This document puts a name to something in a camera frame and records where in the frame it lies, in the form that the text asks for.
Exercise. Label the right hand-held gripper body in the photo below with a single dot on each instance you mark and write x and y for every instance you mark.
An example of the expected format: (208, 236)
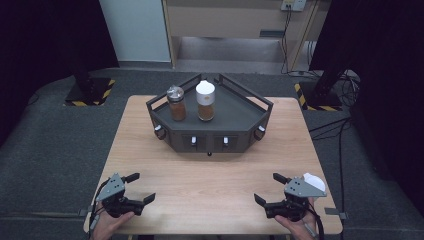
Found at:
(301, 189)

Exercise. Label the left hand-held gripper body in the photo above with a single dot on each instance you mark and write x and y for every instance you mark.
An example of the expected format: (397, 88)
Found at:
(113, 190)

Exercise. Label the white-lid spice jar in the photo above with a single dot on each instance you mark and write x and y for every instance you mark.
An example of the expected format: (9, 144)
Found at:
(205, 100)
(316, 181)

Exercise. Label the black corner shelf rack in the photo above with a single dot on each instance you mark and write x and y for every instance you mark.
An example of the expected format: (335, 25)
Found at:
(230, 113)

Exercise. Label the silver-lid spice jar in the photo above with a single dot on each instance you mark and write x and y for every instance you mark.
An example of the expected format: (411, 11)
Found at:
(176, 105)

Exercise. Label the person's left hand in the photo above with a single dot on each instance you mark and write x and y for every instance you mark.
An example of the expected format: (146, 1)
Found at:
(106, 228)

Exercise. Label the person's right hand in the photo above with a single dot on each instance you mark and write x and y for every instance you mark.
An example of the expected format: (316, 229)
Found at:
(301, 230)

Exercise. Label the grey tape strip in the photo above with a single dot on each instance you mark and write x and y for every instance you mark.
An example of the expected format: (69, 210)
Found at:
(335, 212)
(85, 211)

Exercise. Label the black striped stand base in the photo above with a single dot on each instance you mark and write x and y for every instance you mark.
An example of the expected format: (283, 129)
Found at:
(308, 100)
(100, 95)

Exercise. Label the white panel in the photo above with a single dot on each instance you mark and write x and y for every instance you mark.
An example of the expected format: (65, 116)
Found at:
(136, 30)

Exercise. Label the black curtain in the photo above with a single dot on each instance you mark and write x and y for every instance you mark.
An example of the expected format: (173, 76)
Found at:
(43, 50)
(386, 66)

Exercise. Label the wall power outlet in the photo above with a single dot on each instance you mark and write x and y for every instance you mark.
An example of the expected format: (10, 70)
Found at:
(293, 4)

